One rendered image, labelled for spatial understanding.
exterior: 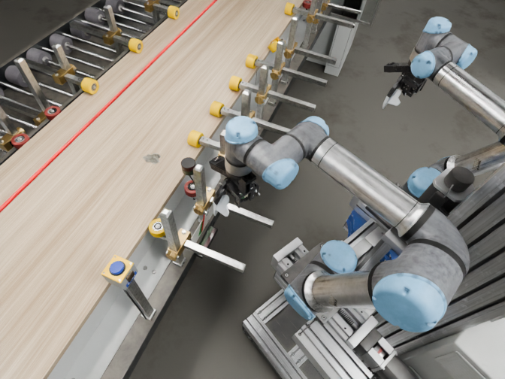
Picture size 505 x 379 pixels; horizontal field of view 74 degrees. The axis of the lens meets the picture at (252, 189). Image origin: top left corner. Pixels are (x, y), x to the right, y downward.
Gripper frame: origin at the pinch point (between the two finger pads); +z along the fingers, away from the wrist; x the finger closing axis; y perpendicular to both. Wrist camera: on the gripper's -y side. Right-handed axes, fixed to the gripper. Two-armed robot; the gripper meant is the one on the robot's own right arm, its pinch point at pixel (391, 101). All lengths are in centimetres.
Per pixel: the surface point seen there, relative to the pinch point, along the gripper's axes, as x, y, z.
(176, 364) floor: -125, 5, 132
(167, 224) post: -101, -17, 21
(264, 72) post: -13, -65, 20
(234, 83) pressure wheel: -19, -82, 35
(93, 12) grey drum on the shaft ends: -47, -219, 47
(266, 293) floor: -57, 6, 132
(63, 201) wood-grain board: -128, -66, 42
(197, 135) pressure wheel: -61, -59, 34
